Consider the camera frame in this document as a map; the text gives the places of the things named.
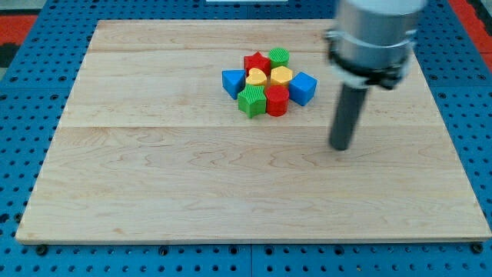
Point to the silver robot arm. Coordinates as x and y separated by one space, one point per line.
372 40

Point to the wooden board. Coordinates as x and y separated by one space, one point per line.
150 149

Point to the green cylinder block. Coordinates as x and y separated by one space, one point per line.
279 57

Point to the green star block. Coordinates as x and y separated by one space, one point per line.
252 100

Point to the blue cube block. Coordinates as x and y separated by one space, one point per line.
302 88

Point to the blue triangle block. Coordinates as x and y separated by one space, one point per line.
233 81

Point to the red cylinder block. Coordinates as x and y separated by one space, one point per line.
277 100

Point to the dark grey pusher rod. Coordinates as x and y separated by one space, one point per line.
349 106

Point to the red star block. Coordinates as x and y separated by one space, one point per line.
257 60

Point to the yellow hexagon block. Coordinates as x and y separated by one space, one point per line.
281 75

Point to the yellow heart block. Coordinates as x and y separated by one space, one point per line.
256 77

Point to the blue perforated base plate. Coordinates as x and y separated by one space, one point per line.
37 84

